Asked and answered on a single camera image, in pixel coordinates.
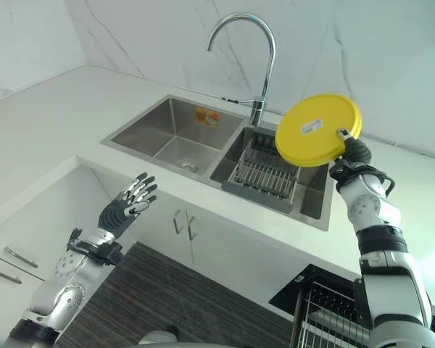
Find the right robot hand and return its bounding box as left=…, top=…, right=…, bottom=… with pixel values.
left=329, top=128, right=372, bottom=170

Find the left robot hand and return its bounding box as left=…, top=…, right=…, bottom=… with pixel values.
left=97, top=173, right=159, bottom=240

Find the yellow round plate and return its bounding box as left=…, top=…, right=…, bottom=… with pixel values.
left=274, top=92, right=363, bottom=168

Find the white barcode label on plate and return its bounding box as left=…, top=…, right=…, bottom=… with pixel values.
left=300, top=118, right=323, bottom=136

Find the grey sink drying rack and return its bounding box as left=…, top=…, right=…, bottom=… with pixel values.
left=221, top=134, right=301, bottom=214

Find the stainless steel double sink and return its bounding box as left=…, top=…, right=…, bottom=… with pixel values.
left=100, top=94, right=335, bottom=232

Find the silver robot body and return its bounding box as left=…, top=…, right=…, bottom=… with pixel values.
left=125, top=326, right=182, bottom=348

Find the chrome gooseneck faucet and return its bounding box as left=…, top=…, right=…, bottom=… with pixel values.
left=207, top=12, right=277, bottom=128

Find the orange sticker in sink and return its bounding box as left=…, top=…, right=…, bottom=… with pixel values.
left=194, top=107, right=220, bottom=128

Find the silver drawer handle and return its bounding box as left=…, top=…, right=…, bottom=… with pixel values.
left=0, top=263, right=22, bottom=285
left=3, top=246, right=39, bottom=269

